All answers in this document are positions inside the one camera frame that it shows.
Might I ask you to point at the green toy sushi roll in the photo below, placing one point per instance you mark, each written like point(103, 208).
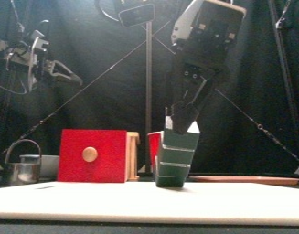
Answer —
point(175, 158)

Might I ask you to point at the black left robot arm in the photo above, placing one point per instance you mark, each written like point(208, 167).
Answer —
point(8, 55)

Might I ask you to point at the pink rectangular plate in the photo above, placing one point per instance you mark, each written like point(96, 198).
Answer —
point(252, 180)

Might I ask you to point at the white cutting board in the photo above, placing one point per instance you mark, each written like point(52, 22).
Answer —
point(147, 201)

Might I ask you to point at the red plastic cup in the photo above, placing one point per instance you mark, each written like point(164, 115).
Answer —
point(154, 149)

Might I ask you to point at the wooden box with red front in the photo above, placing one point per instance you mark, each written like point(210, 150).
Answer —
point(93, 155)

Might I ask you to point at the vertical metal frame pole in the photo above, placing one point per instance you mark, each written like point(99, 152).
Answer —
point(148, 97)

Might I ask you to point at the slanted metal frame pole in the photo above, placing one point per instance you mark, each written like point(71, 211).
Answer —
point(284, 61)

